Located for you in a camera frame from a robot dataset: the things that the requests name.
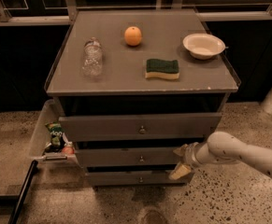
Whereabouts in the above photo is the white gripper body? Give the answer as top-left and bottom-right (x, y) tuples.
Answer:
(183, 142), (203, 168)

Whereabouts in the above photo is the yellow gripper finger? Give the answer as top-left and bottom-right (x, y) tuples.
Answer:
(173, 144), (188, 157)
(169, 162), (191, 180)

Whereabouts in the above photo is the grey drawer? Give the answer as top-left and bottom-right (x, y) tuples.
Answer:
(86, 171), (193, 187)
(76, 147), (180, 167)
(59, 113), (222, 142)

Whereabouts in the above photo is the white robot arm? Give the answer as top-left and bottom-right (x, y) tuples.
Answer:
(167, 131), (272, 181)

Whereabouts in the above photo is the grey top drawer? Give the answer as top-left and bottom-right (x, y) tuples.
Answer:
(59, 113), (222, 142)

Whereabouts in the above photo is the grey drawer cabinet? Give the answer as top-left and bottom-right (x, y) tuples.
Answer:
(47, 9), (240, 174)

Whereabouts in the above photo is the grey bottom drawer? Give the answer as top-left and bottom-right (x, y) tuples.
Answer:
(86, 171), (193, 187)

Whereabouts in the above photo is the green yellow sponge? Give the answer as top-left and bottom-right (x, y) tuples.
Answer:
(145, 59), (179, 80)

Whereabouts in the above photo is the white bowl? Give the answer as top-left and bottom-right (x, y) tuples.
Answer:
(182, 34), (225, 60)

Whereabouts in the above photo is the red round item in bin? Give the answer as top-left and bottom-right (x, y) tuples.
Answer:
(62, 144), (75, 155)

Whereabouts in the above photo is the green snack bag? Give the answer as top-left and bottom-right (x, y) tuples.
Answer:
(46, 122), (64, 151)

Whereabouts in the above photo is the orange fruit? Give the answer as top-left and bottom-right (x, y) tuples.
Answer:
(124, 26), (142, 46)

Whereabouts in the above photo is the clear plastic water bottle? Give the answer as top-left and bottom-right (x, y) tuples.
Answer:
(82, 37), (103, 77)

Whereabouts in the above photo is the clear plastic storage bin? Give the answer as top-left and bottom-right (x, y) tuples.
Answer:
(29, 99), (78, 166)

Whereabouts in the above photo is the black pole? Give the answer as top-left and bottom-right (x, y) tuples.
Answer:
(8, 160), (38, 224)

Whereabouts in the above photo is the metal railing frame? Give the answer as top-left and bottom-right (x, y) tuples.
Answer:
(0, 0), (272, 27)

